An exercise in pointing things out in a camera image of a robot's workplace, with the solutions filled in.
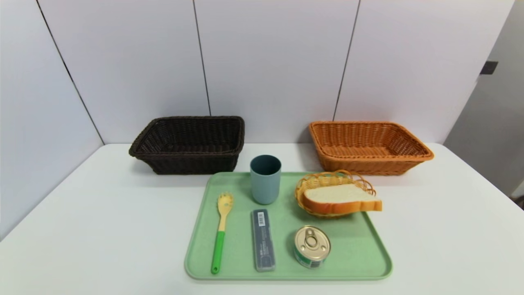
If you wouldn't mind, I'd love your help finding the blue-grey plastic cup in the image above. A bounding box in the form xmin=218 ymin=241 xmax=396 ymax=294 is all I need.
xmin=250 ymin=154 xmax=282 ymax=205

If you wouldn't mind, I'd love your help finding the white bread slice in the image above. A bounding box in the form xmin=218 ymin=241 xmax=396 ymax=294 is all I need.
xmin=302 ymin=184 xmax=383 ymax=215

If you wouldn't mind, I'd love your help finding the grey clear cutlery case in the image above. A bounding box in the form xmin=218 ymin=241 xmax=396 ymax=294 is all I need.
xmin=251 ymin=209 xmax=276 ymax=272

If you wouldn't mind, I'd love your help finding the yellow pasta spoon green handle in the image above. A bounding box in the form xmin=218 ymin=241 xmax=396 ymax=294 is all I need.
xmin=211 ymin=193 xmax=234 ymax=275

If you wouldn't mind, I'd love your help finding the small round orange wicker basket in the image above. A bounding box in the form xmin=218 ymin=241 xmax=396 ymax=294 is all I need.
xmin=295 ymin=170 xmax=376 ymax=218

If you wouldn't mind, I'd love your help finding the dark brown wicker basket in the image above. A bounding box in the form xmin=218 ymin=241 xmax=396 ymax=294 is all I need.
xmin=129 ymin=116 xmax=245 ymax=175

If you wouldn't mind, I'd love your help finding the large orange wicker basket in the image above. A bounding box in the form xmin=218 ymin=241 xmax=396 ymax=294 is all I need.
xmin=309 ymin=121 xmax=434 ymax=176

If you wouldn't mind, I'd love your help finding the light green plastic tray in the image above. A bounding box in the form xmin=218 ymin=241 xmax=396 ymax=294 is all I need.
xmin=184 ymin=172 xmax=393 ymax=281

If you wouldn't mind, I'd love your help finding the tin can gold lid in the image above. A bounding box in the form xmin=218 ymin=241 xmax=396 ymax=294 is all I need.
xmin=294 ymin=225 xmax=331 ymax=269

